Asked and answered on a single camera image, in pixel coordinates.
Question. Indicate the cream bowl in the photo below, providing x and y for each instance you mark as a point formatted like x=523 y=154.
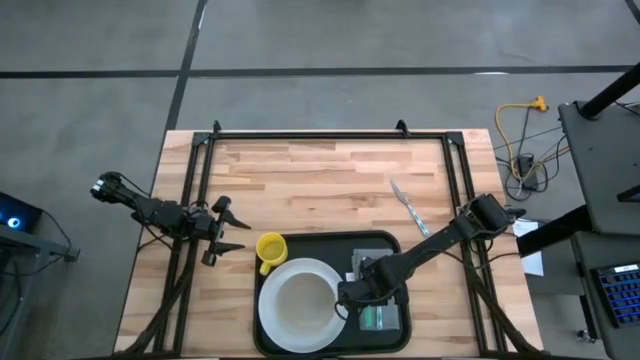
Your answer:
x=305 y=305

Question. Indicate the black pole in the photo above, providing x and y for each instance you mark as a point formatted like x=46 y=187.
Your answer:
x=610 y=92

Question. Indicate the dark work table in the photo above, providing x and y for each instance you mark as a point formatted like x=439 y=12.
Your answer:
x=585 y=250

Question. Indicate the black box with blue light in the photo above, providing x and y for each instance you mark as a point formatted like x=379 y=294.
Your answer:
x=15 y=215

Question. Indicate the black plastic tray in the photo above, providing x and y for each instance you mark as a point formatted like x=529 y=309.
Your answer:
x=330 y=245

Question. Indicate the grey side table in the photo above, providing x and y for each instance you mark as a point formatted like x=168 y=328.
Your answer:
x=40 y=242

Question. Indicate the black power adapter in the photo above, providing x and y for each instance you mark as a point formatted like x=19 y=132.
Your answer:
x=527 y=167

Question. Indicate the white round plate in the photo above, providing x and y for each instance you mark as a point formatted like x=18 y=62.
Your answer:
x=270 y=320

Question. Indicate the white paper sheet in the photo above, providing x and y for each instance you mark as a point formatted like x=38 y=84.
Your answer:
x=532 y=260

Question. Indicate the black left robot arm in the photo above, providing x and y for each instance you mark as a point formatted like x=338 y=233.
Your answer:
x=150 y=207

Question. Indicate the grey equipment cart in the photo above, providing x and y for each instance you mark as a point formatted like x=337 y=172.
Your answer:
x=600 y=160

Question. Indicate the black aluminium table frame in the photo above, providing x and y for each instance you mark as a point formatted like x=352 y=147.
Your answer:
x=325 y=135

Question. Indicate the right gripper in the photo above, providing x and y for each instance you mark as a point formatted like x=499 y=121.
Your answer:
x=370 y=295

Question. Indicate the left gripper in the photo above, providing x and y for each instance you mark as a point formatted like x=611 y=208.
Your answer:
x=218 y=235

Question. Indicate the grey cloth napkin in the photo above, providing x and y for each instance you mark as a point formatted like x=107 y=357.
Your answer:
x=362 y=257

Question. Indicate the blue lit keypad device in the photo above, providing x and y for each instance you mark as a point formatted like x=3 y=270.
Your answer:
x=620 y=295

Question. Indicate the yellow plastic cup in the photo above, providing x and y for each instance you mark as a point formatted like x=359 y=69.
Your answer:
x=272 y=247

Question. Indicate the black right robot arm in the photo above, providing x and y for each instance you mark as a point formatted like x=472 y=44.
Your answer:
x=435 y=240

